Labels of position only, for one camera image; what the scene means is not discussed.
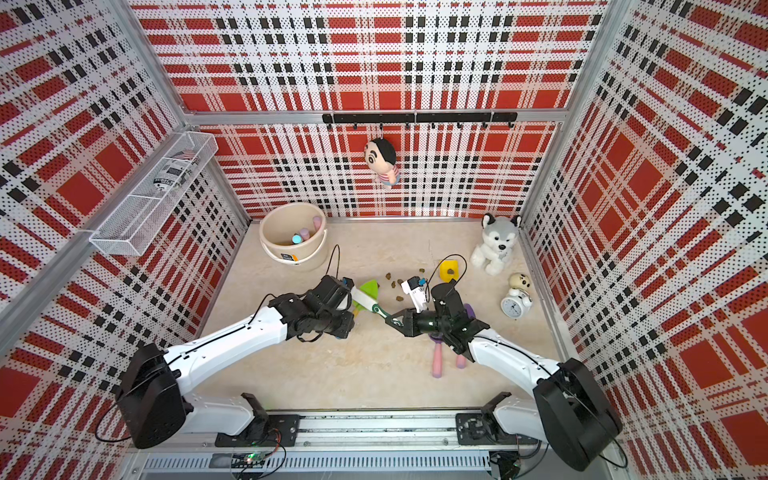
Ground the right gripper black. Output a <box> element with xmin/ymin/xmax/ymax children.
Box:
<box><xmin>387</xmin><ymin>308</ymin><xmax>451</xmax><ymax>337</ymax></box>

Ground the green white scrub brush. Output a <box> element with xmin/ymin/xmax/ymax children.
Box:
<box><xmin>351</xmin><ymin>287</ymin><xmax>389</xmax><ymax>319</ymax></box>

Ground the green pointed trowel yellow handle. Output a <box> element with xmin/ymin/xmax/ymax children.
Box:
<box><xmin>351</xmin><ymin>280</ymin><xmax>379</xmax><ymax>315</ymax></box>

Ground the purple pointed trowel pink handle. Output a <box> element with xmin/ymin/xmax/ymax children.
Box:
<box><xmin>430</xmin><ymin>336</ymin><xmax>443</xmax><ymax>379</ymax></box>

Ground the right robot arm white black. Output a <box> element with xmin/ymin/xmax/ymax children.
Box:
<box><xmin>372</xmin><ymin>281</ymin><xmax>623</xmax><ymax>471</ymax></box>

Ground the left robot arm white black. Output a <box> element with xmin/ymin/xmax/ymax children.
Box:
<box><xmin>116</xmin><ymin>275</ymin><xmax>360</xmax><ymax>449</ymax></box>

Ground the purple pointed trowel rightmost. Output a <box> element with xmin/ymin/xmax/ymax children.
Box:
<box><xmin>454</xmin><ymin>303</ymin><xmax>477</xmax><ymax>370</ymax></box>

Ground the cream plastic bucket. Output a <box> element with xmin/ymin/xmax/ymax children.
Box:
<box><xmin>259</xmin><ymin>202</ymin><xmax>329</xmax><ymax>271</ymax></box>

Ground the skull alarm clock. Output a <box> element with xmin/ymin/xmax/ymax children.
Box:
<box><xmin>500</xmin><ymin>273</ymin><xmax>533</xmax><ymax>319</ymax></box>

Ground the husky plush toy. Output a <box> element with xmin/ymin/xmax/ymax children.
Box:
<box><xmin>470</xmin><ymin>213</ymin><xmax>522</xmax><ymax>276</ymax></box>

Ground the cartoon boy plush doll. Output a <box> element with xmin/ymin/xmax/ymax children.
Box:
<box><xmin>364</xmin><ymin>138</ymin><xmax>400</xmax><ymax>188</ymax></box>

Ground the can on shelf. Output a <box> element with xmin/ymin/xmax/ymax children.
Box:
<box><xmin>153</xmin><ymin>150</ymin><xmax>196</xmax><ymax>192</ymax></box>

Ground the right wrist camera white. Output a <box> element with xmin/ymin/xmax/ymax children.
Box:
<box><xmin>401</xmin><ymin>276</ymin><xmax>428</xmax><ymax>313</ymax></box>

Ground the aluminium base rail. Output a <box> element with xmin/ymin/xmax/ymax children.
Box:
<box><xmin>122</xmin><ymin>409</ymin><xmax>611</xmax><ymax>479</ymax></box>

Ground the black hook rail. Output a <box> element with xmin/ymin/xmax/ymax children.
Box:
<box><xmin>321</xmin><ymin>111</ymin><xmax>519</xmax><ymax>126</ymax></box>

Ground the clear wall shelf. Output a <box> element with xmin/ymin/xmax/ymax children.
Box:
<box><xmin>90</xmin><ymin>131</ymin><xmax>218</xmax><ymax>256</ymax></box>

